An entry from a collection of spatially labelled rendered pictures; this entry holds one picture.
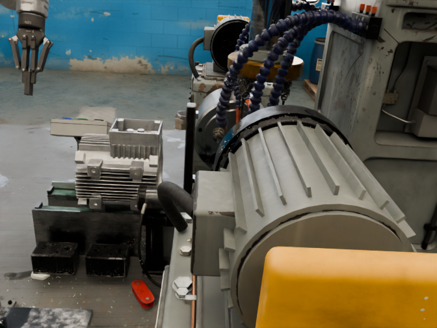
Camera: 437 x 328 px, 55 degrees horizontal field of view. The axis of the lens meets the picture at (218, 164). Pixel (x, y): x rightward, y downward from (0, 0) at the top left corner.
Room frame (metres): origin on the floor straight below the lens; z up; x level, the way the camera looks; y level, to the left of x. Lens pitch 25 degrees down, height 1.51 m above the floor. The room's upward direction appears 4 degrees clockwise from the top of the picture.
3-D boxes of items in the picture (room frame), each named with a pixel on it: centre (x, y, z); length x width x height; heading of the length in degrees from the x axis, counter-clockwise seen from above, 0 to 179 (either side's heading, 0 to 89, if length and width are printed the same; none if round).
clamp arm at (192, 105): (0.87, 0.07, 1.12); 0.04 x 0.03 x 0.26; 93
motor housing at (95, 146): (1.00, 0.25, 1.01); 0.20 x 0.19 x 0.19; 94
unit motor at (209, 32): (1.65, 0.01, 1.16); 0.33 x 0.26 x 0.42; 3
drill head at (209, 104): (1.37, -0.03, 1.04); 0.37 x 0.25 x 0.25; 3
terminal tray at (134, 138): (1.00, 0.21, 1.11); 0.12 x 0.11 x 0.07; 94
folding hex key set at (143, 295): (0.77, 0.16, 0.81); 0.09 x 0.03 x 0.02; 34
